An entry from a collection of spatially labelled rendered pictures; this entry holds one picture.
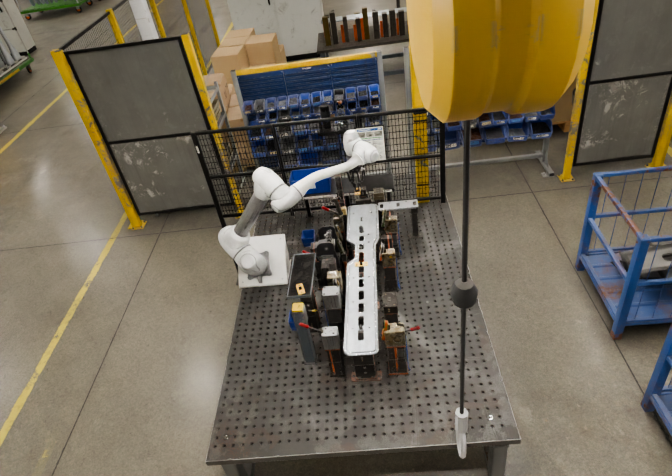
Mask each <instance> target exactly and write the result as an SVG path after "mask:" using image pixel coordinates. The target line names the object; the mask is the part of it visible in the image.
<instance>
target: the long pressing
mask: <svg viewBox="0 0 672 476"><path fill-rule="evenodd" d="M371 212H372V213H371ZM353 213H354V214H353ZM361 217H362V221H361ZM360 225H362V226H363V228H364V232H363V233H360V232H359V226H360ZM368 234H369V235H368ZM362 236H363V237H364V240H363V241H359V237H362ZM346 240H347V242H349V243H350V244H352V245H354V246H355V258H354V259H353V260H351V261H350V262H349V263H348V264H347V273H346V298H345V323H344V348H343V350H344V353H345V355H347V356H366V355H374V354H376V353H377V352H378V350H379V344H378V309H377V273H376V243H377V242H378V240H379V215H378V205H377V204H362V205H350V206H348V211H347V233H346ZM368 242H369V243H368ZM361 244H363V245H364V249H361V250H360V249H359V245H361ZM359 253H364V262H368V266H363V267H364V277H362V278H359V267H362V266H358V267H355V262H359ZM360 279H363V280H364V287H359V280H360ZM359 291H364V299H362V300H359ZM353 301H354V302H353ZM362 303H363V304H364V312H359V304H362ZM359 317H364V325H363V329H361V330H363V331H364V340H358V331H360V330H359V325H358V318H359ZM369 327H370V328H369ZM352 328H353V329H352Z"/></svg>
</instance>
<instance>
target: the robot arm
mask: <svg viewBox="0 0 672 476"><path fill-rule="evenodd" d="M343 145H344V150H345V152H346V158H347V162H345V163H343V164H340V165H336V166H333V167H329V168H326V169H322V170H319V171H316V172H314V173H312V174H310V175H308V176H306V177H305V178H303V179H302V180H300V181H298V182H296V183H295V184H293V185H291V186H290V187H288V186H287V185H286V184H285V183H284V182H283V181H282V179H281V178H280V177H279V176H278V175H277V174H276V173H274V172H273V171H272V170H270V169H268V168H266V167H259V168H258V169H256V170H255V171H254V173H253V175H252V179H253V182H254V193H253V195H252V197H251V199H250V200H249V202H248V204H247V206H246V208H245V210H244V212H243V213H242V215H241V217H240V219H239V221H238V222H237V224H236V225H233V226H226V227H224V228H223V229H221V230H220V232H219V234H218V239H219V242H220V244H221V246H222V247H223V249H224V250H225V251H226V252H227V253H228V254H229V256H230V257H232V258H233V259H234V260H235V262H236V263H237V264H238V266H239V268H240V269H241V270H242V271H243V272H244V273H246V274H248V277H247V278H248V280H252V279H254V278H257V279H258V282H259V284H260V283H263V281H262V277H263V276H271V275H272V271H271V267H270V262H269V252H268V251H264V252H262V253H259V252H258V251H257V250H255V249H254V248H253V247H252V246H251V245H250V244H249V240H250V233H249V231H250V230H251V228H252V226H253V225H254V223H255V221H256V220H257V218H258V216H259V215H260V213H261V211H262V209H263V208H264V206H265V204H266V203H267V201H268V200H270V199H271V200H272V202H271V206H272V209H273V210H274V211H276V212H277V213H282V212H284V211H286V210H288V209H290V208H291V207H293V206H294V205H295V204H296V203H298V202H299V200H300V199H301V198H302V197H303V196H304V195H305V193H306V192H307V191H308V190H309V189H310V187H311V186H312V185H313V184H315V183H316V182H318V181H320V180H323V179H326V178H329V177H332V176H335V175H338V174H341V173H344V172H346V173H347V176H348V178H349V181H350V183H353V187H355V192H356V181H354V173H357V178H358V190H359V192H360V186H361V182H363V173H364V170H365V168H364V167H363V168H362V167H361V166H360V165H364V164H367V163H374V162H376V161H377V159H378V156H379V154H378V151H377V149H376V148H375V147H374V146H372V145H371V144H369V143H367V142H364V141H362V140H361V139H360V138H359V135H358V133H357V132H356V131H355V130H348V131H346V132H345V133H344V136H343ZM360 169H361V171H362V173H361V179H360V177H359V171H360ZM349 171H350V172H351V173H352V180H351V177H350V174H349Z"/></svg>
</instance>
